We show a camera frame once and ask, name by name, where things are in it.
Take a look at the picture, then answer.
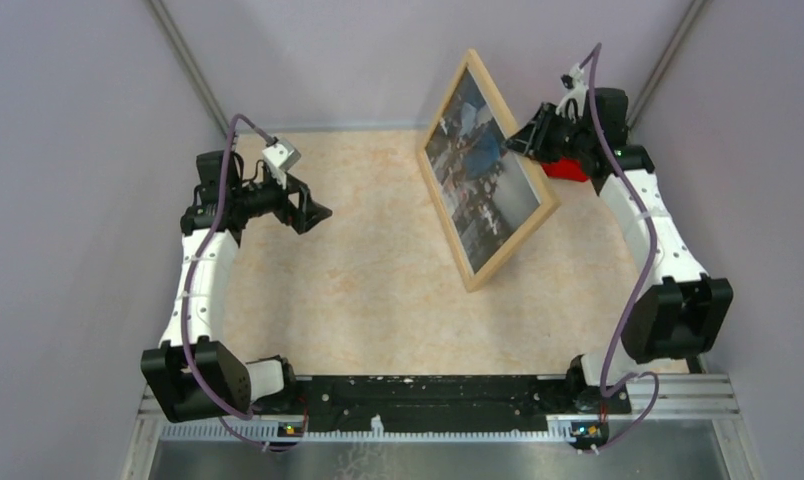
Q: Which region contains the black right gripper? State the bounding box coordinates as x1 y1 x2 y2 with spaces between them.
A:
500 106 589 169

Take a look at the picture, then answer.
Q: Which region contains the printed street photo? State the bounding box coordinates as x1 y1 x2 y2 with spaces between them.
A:
425 69 541 271

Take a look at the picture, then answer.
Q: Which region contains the light wooden picture frame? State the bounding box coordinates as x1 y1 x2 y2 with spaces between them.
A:
416 49 560 292

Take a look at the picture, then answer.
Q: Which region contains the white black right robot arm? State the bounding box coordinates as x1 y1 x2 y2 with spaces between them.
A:
505 88 733 412

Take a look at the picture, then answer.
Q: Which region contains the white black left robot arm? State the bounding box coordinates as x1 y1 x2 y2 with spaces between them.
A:
140 146 332 423

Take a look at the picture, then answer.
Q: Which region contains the red crumpled cloth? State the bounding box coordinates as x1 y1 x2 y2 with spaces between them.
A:
541 157 589 183

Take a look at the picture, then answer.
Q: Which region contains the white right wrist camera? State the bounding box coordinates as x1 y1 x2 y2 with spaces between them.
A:
556 61 589 121

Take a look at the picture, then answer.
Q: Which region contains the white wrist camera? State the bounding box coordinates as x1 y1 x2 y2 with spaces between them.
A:
556 61 589 121
262 138 301 189

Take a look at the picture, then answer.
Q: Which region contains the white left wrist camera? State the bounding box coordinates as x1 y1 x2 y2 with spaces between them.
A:
262 138 301 189

